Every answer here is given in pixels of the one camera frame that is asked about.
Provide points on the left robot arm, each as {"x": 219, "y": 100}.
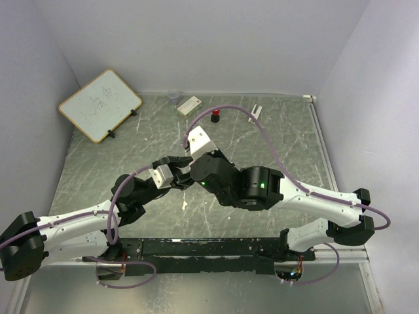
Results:
{"x": 31, "y": 242}

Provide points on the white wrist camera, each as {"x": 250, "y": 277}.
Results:
{"x": 162, "y": 176}
{"x": 200, "y": 143}

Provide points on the clear plastic cup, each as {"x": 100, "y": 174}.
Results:
{"x": 173, "y": 96}

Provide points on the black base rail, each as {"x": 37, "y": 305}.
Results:
{"x": 250, "y": 254}

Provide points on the small whiteboard yellow frame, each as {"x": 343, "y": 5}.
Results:
{"x": 102, "y": 105}

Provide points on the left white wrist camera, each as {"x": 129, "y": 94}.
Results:
{"x": 162, "y": 176}

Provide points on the white usb adapter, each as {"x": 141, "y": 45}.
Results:
{"x": 255, "y": 113}

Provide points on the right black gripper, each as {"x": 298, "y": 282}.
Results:
{"x": 219, "y": 154}

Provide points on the small white green box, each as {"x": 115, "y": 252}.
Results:
{"x": 189, "y": 107}

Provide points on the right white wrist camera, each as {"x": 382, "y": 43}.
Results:
{"x": 200, "y": 143}

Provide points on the red black stamp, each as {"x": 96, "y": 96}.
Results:
{"x": 215, "y": 116}

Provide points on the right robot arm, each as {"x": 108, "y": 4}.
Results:
{"x": 339, "y": 216}

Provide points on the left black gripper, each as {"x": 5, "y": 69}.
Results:
{"x": 181, "y": 181}

